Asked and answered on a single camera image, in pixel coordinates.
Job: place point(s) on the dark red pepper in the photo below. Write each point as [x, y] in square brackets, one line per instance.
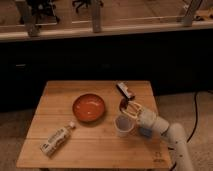
[123, 104]

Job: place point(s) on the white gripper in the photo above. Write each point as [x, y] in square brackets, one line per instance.
[147, 120]

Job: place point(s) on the black office chair base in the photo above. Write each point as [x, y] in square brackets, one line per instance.
[79, 3]

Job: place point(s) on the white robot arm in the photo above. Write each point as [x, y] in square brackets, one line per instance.
[173, 132]

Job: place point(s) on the wooden table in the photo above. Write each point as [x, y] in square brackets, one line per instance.
[95, 145]

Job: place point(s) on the white plastic bottle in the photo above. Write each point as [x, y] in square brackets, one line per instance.
[52, 143]

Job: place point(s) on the black office chair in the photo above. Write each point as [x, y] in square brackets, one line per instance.
[43, 11]

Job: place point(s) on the white ceramic cup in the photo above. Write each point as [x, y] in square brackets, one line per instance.
[123, 125]

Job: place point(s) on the dark snack bar packet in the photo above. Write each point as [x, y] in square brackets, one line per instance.
[123, 88]

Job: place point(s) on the orange bowl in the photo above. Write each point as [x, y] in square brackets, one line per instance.
[88, 107]

